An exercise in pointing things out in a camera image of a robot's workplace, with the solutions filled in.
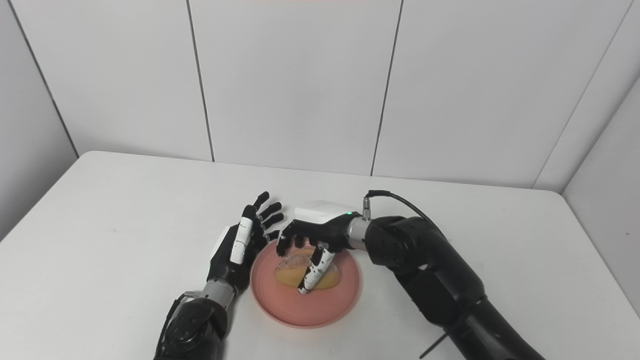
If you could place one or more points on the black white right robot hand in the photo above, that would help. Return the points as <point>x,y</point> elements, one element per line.
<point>325,227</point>

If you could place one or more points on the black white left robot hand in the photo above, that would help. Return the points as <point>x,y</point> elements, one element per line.
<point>225,260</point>

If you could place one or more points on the golden crusty bread roll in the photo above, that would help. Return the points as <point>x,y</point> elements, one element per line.
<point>290,272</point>

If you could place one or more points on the pink round plate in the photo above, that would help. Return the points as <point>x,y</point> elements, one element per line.
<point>310,307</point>

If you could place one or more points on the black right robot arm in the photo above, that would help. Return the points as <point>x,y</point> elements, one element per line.
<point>435,270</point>

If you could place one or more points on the black zip tie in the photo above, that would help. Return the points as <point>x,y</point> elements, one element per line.
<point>434,345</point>

